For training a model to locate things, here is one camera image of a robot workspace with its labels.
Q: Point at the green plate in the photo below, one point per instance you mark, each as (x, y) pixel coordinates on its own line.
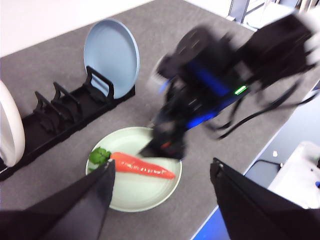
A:
(140, 192)

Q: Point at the grey metal frame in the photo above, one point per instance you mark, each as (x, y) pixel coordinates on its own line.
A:
(246, 10)

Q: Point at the blue plate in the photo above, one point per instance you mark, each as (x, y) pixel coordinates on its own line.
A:
(112, 55)

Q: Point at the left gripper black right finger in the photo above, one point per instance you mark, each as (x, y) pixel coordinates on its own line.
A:
(255, 212)

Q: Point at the orange carrot with green leaves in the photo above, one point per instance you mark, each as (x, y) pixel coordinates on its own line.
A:
(140, 168)

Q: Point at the black plate rack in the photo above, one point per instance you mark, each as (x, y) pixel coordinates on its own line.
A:
(75, 110)

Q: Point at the cream plate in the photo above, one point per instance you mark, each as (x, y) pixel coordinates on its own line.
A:
(10, 130)

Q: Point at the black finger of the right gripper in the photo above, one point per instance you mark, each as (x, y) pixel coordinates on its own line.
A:
(151, 148)
(175, 150)

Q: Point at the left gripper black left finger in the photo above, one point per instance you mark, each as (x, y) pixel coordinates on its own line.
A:
(62, 215)

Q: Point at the white plastic housing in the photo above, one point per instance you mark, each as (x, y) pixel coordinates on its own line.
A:
(297, 175)

